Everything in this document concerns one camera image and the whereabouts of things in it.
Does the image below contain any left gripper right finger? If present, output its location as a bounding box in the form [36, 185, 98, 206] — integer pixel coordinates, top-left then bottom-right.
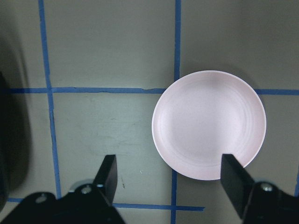
[221, 154, 255, 219]

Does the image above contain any dark grey rice cooker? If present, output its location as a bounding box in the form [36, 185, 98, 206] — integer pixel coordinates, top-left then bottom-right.
[0, 74, 29, 210]

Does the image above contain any pink plate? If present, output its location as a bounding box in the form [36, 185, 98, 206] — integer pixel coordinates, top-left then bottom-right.
[151, 70, 266, 181]

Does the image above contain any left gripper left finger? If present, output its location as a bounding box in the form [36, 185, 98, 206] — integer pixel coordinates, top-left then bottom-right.
[93, 154, 117, 205]

